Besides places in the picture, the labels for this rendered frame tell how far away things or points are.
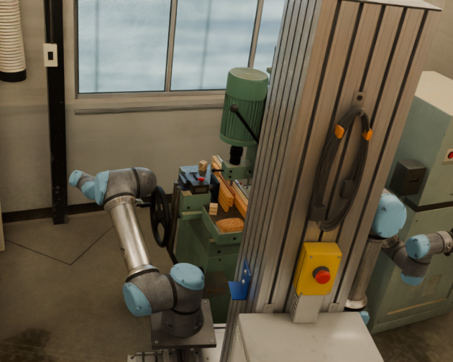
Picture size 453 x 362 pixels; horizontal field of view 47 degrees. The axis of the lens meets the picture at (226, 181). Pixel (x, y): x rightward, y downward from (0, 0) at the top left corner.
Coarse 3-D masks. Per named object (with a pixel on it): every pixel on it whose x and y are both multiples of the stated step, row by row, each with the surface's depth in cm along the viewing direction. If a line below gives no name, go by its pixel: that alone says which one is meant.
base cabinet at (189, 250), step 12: (180, 228) 272; (192, 228) 254; (180, 240) 273; (192, 240) 255; (180, 252) 274; (192, 252) 256; (204, 252) 239; (192, 264) 257; (204, 264) 240; (216, 264) 239; (228, 264) 242; (228, 276) 246; (228, 288) 250; (216, 300) 252; (228, 300) 255; (216, 312) 256
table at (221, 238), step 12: (180, 168) 265; (192, 168) 266; (180, 216) 237; (192, 216) 236; (204, 216) 235; (216, 216) 231; (228, 216) 232; (240, 216) 233; (216, 228) 223; (216, 240) 223; (228, 240) 223; (240, 240) 225
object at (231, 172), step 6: (222, 162) 241; (228, 162) 240; (240, 162) 242; (246, 162) 243; (222, 168) 242; (228, 168) 236; (234, 168) 238; (240, 168) 239; (246, 168) 240; (252, 168) 242; (222, 174) 242; (228, 174) 238; (234, 174) 239; (240, 174) 241; (246, 174) 242
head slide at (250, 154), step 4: (268, 88) 231; (264, 108) 227; (264, 112) 227; (260, 128) 232; (260, 132) 232; (256, 144) 237; (248, 148) 246; (252, 148) 241; (256, 148) 237; (248, 152) 246; (252, 152) 241; (256, 152) 238; (248, 156) 246; (252, 156) 242; (256, 156) 238; (252, 160) 242; (252, 176) 243
